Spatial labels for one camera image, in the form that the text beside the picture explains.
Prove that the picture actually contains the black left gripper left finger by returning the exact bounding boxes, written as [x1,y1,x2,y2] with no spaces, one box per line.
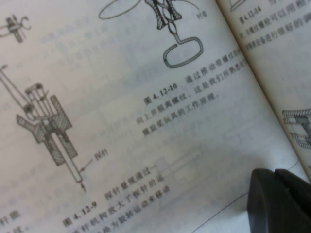
[247,168,311,233]

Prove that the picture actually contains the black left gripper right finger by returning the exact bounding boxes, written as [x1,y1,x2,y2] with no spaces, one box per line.
[275,168,311,219]

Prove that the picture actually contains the technical book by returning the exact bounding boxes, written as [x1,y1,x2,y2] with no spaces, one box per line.
[0,0,311,233]

